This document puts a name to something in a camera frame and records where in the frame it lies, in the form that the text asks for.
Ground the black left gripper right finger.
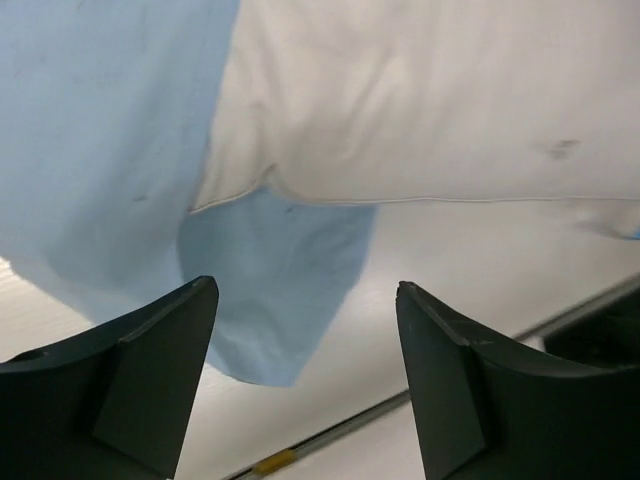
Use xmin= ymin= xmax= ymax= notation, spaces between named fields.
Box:
xmin=396 ymin=282 xmax=639 ymax=479

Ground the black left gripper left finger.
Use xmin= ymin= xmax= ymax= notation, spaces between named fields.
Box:
xmin=1 ymin=276 xmax=219 ymax=480

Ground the light blue green pillowcase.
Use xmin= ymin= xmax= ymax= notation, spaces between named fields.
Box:
xmin=1 ymin=1 xmax=377 ymax=387

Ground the white pillow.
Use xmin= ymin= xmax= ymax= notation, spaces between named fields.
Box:
xmin=192 ymin=1 xmax=639 ymax=238

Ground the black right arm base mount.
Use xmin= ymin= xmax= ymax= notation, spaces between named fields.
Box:
xmin=544 ymin=290 xmax=639 ymax=368

